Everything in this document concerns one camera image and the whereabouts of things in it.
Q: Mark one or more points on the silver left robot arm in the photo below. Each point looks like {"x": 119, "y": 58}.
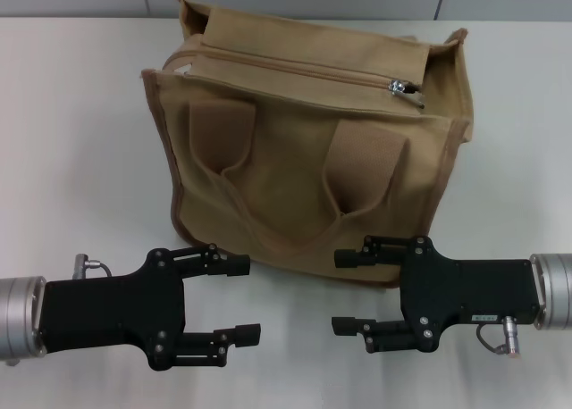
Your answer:
{"x": 18, "y": 315}

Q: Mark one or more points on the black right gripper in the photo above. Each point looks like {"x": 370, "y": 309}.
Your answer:
{"x": 469, "y": 293}

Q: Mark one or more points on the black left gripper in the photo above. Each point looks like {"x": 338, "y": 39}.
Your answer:
{"x": 116, "y": 311}

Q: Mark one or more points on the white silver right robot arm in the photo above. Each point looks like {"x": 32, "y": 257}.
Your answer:
{"x": 556, "y": 293}

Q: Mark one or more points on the khaki canvas food bag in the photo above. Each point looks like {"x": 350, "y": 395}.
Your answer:
{"x": 290, "y": 168}

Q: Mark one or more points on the silver metal zipper pull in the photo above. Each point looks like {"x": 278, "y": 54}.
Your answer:
{"x": 400, "y": 87}

